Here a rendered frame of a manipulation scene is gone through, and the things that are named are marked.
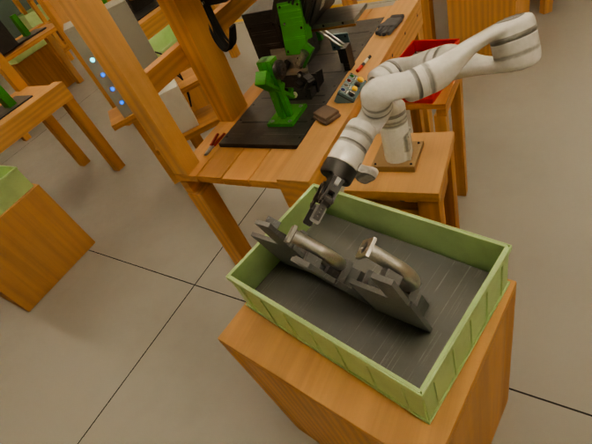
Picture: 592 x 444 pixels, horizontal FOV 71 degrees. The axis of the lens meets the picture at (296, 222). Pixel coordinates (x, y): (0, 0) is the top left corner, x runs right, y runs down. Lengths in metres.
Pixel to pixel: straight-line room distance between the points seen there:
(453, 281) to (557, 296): 1.07
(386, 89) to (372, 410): 0.73
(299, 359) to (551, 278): 1.38
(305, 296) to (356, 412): 0.33
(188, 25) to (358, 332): 1.39
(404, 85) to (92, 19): 1.07
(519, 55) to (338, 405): 0.88
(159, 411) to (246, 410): 0.47
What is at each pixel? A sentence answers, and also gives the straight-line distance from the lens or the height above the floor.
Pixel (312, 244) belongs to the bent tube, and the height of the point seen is 1.15.
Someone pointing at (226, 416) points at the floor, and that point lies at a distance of 2.14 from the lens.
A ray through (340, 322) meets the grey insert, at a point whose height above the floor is 0.85.
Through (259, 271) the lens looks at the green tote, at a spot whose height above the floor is 0.88.
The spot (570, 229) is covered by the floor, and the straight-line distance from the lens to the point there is 2.42.
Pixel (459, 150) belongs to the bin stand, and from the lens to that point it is 2.35.
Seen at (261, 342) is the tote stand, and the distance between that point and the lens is 1.25.
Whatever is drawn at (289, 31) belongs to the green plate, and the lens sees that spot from 1.96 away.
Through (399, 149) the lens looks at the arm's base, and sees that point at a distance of 1.43.
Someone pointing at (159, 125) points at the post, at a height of 1.13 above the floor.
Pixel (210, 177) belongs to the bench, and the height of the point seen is 0.88.
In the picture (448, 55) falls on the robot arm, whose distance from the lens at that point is 1.00.
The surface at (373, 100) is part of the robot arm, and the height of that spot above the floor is 1.32.
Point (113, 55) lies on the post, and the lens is 1.66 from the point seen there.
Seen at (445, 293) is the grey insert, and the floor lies 0.85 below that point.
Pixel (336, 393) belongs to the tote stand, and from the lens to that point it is 1.11.
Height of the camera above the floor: 1.79
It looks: 42 degrees down
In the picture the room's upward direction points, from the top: 25 degrees counter-clockwise
